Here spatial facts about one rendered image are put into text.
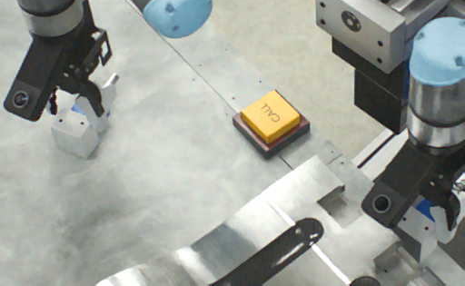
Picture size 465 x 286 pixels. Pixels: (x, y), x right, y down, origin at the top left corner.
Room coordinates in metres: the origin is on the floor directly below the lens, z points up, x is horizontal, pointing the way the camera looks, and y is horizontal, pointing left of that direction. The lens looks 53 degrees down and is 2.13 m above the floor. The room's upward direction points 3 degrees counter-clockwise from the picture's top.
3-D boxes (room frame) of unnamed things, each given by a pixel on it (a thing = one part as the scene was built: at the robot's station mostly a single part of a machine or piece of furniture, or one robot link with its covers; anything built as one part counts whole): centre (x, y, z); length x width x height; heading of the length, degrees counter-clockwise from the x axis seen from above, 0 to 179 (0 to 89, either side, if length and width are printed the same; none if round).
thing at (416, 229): (0.79, -0.18, 0.83); 0.13 x 0.05 x 0.05; 135
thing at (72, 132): (0.99, 0.28, 0.83); 0.13 x 0.05 x 0.05; 152
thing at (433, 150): (0.78, -0.17, 0.99); 0.09 x 0.08 x 0.12; 135
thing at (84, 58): (0.98, 0.29, 0.99); 0.09 x 0.08 x 0.12; 152
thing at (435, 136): (0.78, -0.17, 1.07); 0.08 x 0.08 x 0.05
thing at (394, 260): (0.68, -0.12, 0.87); 0.05 x 0.05 x 0.04; 36
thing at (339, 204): (0.77, -0.06, 0.87); 0.05 x 0.05 x 0.04; 36
